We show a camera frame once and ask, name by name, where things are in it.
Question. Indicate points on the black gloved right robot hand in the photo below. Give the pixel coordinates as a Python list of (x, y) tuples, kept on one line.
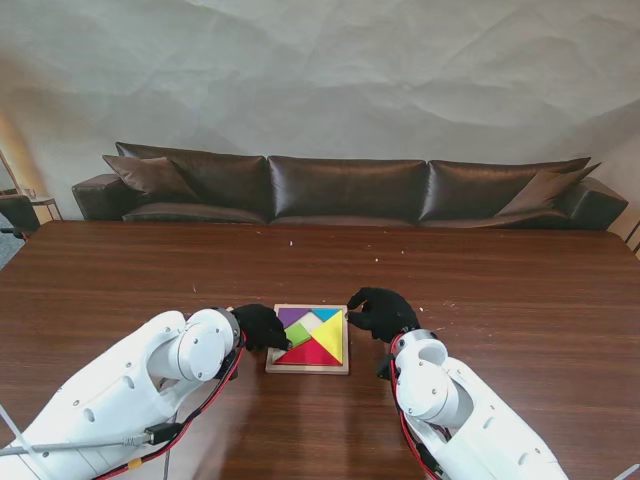
[(390, 315)]

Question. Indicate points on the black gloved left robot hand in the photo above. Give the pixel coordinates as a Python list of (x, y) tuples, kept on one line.
[(260, 325)]

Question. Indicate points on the purple tangram triangle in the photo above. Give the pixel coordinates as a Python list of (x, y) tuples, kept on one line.
[(292, 317)]

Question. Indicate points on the green tangram square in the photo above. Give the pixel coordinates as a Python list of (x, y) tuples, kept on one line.
[(300, 334)]

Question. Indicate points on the large red tangram triangle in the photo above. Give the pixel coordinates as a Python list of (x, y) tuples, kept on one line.
[(310, 355)]

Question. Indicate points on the large yellow tangram triangle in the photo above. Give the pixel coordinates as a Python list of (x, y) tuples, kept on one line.
[(331, 335)]

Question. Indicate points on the small blue tangram triangle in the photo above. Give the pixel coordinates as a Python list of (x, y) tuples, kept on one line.
[(326, 314)]

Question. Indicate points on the light wooden square tray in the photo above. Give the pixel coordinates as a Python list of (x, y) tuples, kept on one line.
[(310, 370)]

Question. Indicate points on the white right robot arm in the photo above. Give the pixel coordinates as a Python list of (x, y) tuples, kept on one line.
[(450, 410)]

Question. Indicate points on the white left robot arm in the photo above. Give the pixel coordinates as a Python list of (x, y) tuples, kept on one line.
[(125, 390)]

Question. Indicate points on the dark brown leather sofa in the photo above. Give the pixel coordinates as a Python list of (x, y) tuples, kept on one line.
[(345, 190)]

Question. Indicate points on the brown throw cushion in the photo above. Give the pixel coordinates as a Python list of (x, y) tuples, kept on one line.
[(542, 192), (150, 177)]

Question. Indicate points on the small metal side table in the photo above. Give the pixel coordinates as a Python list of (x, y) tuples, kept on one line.
[(46, 201)]

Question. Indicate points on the white crumpled backdrop sheet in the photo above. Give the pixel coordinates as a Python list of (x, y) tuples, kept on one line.
[(320, 75)]

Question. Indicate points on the black chair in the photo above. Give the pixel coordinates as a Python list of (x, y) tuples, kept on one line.
[(17, 212)]

